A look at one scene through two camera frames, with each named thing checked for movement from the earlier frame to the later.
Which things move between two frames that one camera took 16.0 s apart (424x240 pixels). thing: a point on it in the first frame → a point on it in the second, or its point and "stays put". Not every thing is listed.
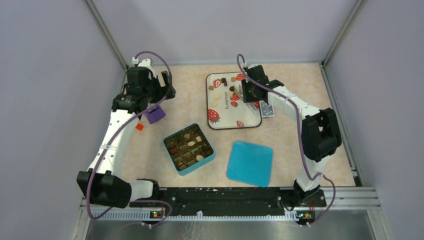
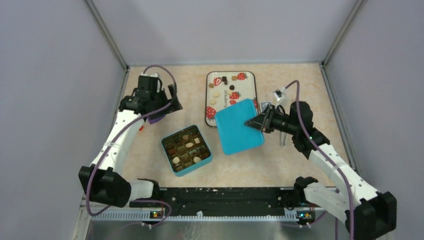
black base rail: [232, 201] stays put
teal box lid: [250, 163] → [234, 135]
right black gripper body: [249, 95] → [280, 122]
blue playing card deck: [267, 110] stays put
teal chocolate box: [189, 149] stays put
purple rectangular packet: [155, 114] stays put
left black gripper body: [153, 91] → [160, 98]
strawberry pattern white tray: [225, 109] stays put
